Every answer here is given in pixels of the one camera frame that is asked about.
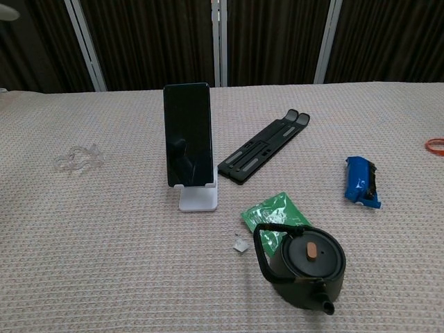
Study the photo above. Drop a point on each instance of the black smartphone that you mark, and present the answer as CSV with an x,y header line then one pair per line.
x,y
187,132

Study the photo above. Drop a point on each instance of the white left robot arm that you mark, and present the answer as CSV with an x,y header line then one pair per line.
x,y
7,13

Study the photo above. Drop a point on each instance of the black folding laptop stand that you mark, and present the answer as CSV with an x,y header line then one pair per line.
x,y
256,149

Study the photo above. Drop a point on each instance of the white phone stand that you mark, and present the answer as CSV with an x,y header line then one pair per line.
x,y
197,201

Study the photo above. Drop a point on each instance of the green tea packet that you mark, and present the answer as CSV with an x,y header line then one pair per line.
x,y
270,211

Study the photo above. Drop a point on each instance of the small clear plastic piece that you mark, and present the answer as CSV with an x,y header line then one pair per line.
x,y
239,246

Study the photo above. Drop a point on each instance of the dark ribbed partition panel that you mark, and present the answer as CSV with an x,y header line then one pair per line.
x,y
274,41
152,41
392,38
41,52

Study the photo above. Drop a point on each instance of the blue snack packet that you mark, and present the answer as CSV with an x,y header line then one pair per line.
x,y
357,177

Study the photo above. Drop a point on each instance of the beige woven tablecloth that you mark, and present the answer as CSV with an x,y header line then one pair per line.
x,y
138,284

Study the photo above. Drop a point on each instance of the clear plastic wrapper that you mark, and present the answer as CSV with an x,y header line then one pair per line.
x,y
74,152

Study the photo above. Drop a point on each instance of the white partition frame post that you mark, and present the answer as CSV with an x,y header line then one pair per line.
x,y
219,45
86,48
327,41

